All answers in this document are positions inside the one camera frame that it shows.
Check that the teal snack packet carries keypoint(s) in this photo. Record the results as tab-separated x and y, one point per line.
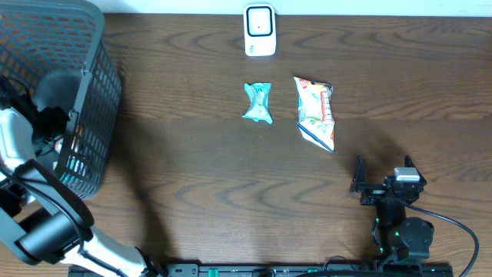
258	94

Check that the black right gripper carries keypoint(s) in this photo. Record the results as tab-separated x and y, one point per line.
360	178

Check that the dark grey plastic basket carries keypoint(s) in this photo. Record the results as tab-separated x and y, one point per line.
55	52

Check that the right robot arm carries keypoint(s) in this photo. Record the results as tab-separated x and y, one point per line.
402	239

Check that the yellow snack bag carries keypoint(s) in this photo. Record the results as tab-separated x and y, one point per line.
315	118

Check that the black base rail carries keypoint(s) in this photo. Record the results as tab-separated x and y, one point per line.
333	268

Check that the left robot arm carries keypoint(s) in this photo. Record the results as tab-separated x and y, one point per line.
41	219

